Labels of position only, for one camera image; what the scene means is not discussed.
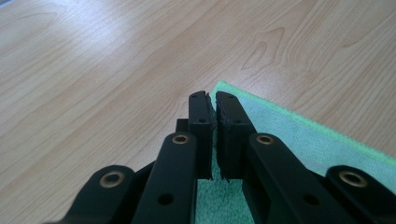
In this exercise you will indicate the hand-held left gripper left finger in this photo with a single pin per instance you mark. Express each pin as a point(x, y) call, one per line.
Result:
point(200, 137)

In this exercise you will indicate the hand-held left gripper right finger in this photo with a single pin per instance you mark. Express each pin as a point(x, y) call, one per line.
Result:
point(232, 137)

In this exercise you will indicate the green cloth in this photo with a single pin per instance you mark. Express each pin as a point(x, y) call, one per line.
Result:
point(295, 137)

